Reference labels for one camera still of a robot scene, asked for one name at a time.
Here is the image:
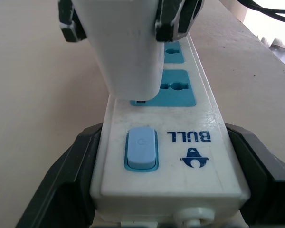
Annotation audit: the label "white curtain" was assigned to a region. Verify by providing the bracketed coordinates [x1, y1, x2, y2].
[235, 0, 285, 50]

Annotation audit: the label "white power strip blue sockets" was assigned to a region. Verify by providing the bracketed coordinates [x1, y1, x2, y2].
[89, 35, 251, 228]

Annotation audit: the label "black cable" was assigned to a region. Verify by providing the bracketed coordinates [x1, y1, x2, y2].
[237, 0, 285, 24]

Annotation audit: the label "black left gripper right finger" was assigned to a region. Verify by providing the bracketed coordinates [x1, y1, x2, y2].
[224, 123, 285, 228]

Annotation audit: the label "white charger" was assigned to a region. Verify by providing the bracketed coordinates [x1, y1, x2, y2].
[70, 0, 166, 103]

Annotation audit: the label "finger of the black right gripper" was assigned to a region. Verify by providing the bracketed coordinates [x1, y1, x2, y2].
[57, 0, 87, 43]
[154, 0, 205, 43]

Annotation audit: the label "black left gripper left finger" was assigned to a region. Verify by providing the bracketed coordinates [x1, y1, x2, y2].
[15, 122, 106, 228]

